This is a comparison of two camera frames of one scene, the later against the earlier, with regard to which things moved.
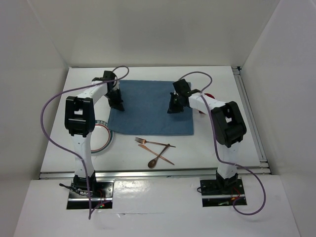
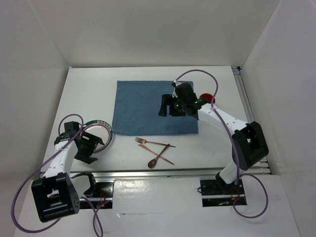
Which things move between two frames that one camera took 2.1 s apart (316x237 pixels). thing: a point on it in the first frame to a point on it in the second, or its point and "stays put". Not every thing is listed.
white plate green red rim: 101,137 stays put
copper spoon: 152,162 stays put
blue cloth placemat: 146,104 stays put
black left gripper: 117,104 to 93,141
